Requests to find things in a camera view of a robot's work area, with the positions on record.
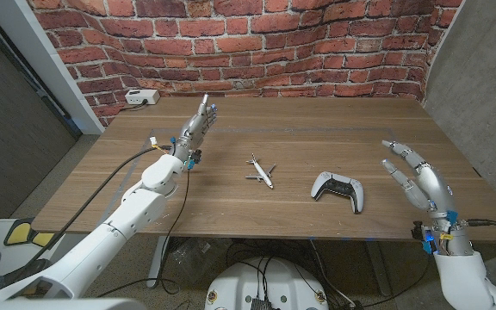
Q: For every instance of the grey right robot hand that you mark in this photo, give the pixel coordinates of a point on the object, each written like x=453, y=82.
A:
x=435, y=189

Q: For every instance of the red brick print backdrop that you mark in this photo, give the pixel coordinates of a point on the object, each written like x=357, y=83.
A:
x=252, y=43

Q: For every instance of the white table leg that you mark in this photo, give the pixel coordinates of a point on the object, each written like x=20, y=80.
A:
x=158, y=258

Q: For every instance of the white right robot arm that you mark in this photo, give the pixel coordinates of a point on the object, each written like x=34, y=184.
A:
x=463, y=271

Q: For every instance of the white black game controller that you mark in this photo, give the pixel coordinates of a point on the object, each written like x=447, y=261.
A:
x=323, y=183

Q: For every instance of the white door frame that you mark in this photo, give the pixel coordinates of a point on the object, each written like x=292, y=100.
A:
x=45, y=64

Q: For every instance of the clear plastic bag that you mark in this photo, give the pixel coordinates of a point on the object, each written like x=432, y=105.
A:
x=196, y=258

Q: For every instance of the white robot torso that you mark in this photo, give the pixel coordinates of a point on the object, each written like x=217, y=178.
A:
x=269, y=280

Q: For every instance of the yellow black pad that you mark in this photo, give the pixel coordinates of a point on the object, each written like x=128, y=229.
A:
x=19, y=232

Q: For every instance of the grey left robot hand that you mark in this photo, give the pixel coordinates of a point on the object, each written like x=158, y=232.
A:
x=193, y=129

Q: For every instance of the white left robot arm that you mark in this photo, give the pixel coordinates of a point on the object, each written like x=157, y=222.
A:
x=123, y=221

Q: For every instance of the white toy airplane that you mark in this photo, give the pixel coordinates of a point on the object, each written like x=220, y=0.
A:
x=262, y=173

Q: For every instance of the white power strip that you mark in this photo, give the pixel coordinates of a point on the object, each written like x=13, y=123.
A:
x=141, y=96

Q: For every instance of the grey table leg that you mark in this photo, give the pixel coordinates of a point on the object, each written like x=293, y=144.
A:
x=378, y=267

